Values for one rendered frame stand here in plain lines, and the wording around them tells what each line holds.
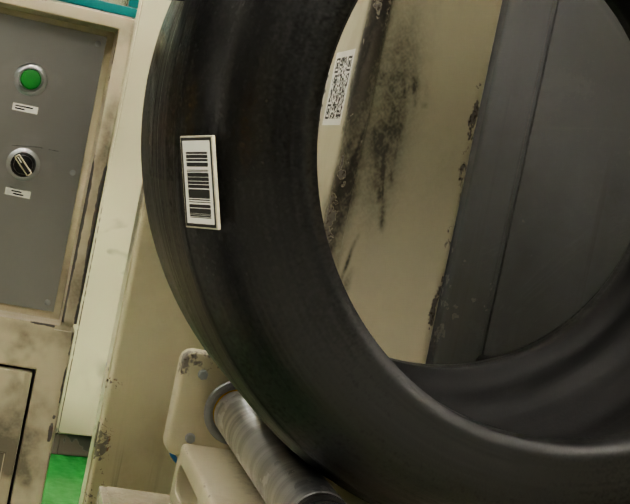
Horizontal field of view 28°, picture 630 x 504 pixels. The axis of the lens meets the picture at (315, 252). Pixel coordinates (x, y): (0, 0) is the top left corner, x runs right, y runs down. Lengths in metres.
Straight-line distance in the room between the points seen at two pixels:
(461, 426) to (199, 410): 0.38
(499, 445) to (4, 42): 0.88
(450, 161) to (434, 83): 0.08
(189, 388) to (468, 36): 0.43
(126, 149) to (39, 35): 2.93
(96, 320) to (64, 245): 2.97
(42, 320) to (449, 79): 0.59
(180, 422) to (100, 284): 3.33
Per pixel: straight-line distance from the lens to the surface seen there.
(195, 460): 1.12
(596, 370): 1.20
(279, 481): 0.90
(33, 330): 1.50
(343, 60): 1.26
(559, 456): 0.89
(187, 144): 0.82
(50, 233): 1.54
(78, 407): 4.56
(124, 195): 4.47
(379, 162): 1.20
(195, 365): 1.16
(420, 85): 1.21
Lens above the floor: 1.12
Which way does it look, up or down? 3 degrees down
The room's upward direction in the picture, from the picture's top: 12 degrees clockwise
